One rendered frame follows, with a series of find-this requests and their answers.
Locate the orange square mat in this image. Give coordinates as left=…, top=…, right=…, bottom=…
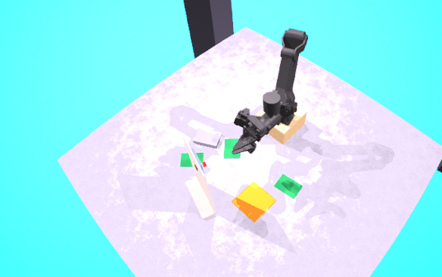
left=232, top=181, right=277, bottom=222

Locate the green flat rectangular plate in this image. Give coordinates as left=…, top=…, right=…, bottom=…
left=180, top=152, right=204, bottom=167

